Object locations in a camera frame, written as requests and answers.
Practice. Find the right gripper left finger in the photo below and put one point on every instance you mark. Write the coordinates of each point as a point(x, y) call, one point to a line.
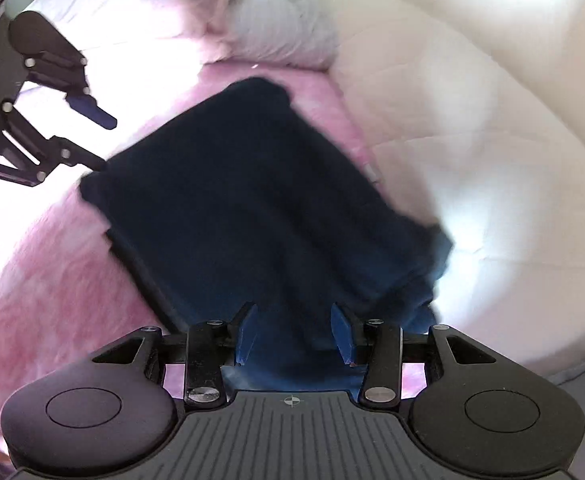
point(212, 345)

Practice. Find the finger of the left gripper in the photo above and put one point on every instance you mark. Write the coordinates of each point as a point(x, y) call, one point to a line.
point(87, 106)
point(61, 151)

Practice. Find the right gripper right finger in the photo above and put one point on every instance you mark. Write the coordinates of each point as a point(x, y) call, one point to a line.
point(375, 345)

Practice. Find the navy blue sweatpants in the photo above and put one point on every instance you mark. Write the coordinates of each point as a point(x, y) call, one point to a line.
point(240, 200)

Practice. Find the folded light pink quilt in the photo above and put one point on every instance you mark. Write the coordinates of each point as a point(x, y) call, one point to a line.
point(202, 24)

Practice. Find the pink floral bed blanket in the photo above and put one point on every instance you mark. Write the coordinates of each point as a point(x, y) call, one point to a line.
point(62, 292)

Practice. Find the grey pillow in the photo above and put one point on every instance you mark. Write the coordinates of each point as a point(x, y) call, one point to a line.
point(295, 33)

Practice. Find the cream white duvet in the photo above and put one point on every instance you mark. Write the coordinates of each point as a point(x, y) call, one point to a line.
point(475, 113)

